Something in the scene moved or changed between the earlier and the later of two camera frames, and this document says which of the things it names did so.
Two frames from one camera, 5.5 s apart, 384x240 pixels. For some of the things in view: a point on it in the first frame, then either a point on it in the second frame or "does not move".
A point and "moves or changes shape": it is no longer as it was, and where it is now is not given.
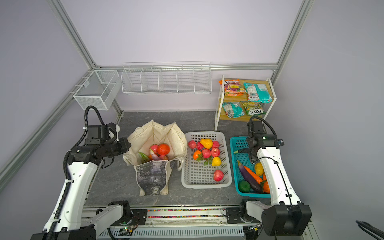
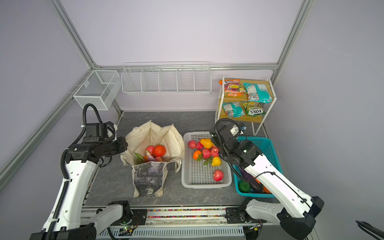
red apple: x=218 y=175 does not move
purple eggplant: x=255 y=185 does not move
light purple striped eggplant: x=154 y=156 moves or changes shape
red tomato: x=163 y=149 moves or changes shape
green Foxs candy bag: x=253 y=108 does not move
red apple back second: x=199 y=146 does not move
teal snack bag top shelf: x=257 y=93 does not move
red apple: x=154 y=148 moves or changes shape
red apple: x=215 y=151 does not move
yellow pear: x=207 y=143 does not move
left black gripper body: x=114 y=148 does not move
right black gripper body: x=255 y=160 → x=225 y=155
